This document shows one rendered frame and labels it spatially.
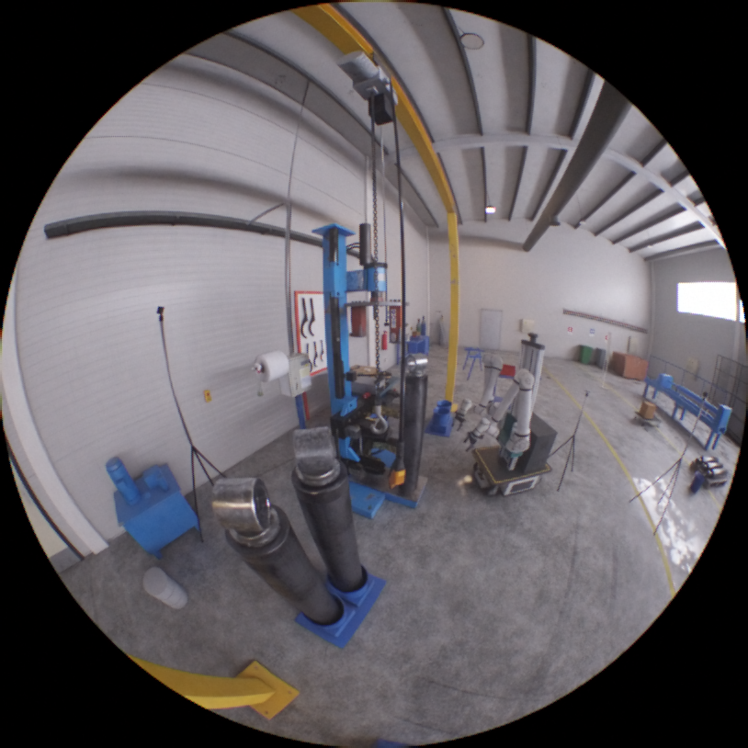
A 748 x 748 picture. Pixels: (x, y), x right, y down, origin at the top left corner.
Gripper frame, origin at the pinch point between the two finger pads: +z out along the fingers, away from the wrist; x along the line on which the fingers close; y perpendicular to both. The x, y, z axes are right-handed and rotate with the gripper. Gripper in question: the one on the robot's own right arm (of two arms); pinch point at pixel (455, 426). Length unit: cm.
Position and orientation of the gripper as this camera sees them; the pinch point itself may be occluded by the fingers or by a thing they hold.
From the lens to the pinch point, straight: 252.3
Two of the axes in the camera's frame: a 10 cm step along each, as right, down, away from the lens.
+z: -3.7, 9.2, 1.2
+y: 9.2, 3.4, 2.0
